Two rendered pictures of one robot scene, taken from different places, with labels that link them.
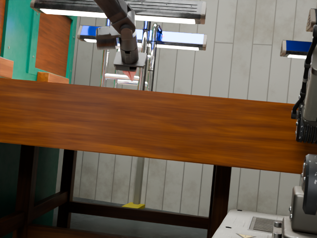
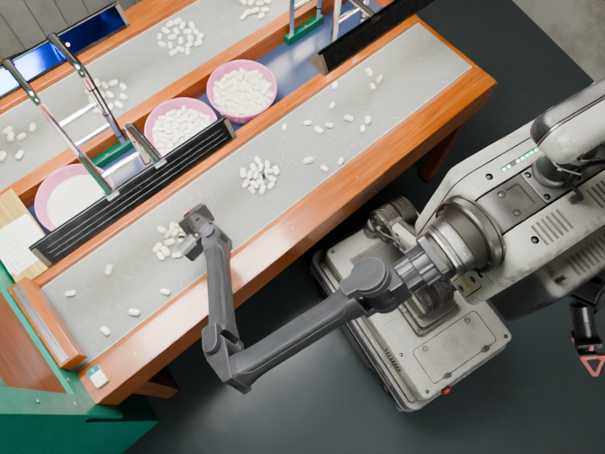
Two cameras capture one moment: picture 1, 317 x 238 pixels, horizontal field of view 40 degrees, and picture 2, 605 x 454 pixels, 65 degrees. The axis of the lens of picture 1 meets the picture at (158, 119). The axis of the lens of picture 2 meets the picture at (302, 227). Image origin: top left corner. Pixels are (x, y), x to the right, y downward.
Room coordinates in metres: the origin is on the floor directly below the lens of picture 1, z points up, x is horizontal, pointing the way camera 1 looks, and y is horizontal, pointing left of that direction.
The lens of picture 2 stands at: (0.86, 0.34, 2.25)
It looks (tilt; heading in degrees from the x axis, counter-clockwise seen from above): 68 degrees down; 308
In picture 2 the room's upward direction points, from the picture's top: 5 degrees clockwise
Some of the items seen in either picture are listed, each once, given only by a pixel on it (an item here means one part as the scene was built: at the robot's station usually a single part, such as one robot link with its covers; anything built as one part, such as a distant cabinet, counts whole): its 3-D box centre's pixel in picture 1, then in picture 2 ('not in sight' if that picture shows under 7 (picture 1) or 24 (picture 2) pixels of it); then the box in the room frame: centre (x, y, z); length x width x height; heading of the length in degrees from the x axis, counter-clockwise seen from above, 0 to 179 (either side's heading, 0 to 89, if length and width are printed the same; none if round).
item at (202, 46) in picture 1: (142, 37); (33, 59); (2.12, 0.12, 1.08); 0.62 x 0.08 x 0.07; 83
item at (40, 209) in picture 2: not in sight; (80, 204); (1.86, 0.32, 0.72); 0.27 x 0.27 x 0.10
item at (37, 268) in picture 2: not in sight; (16, 236); (1.89, 0.53, 0.77); 0.33 x 0.15 x 0.01; 173
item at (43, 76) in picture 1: (53, 82); not in sight; (2.23, 0.55, 0.83); 0.30 x 0.06 x 0.07; 173
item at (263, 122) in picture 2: not in sight; (246, 140); (1.63, -0.27, 0.71); 1.81 x 0.05 x 0.11; 83
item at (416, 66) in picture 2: not in sight; (275, 169); (1.46, -0.25, 0.73); 1.81 x 0.30 x 0.02; 83
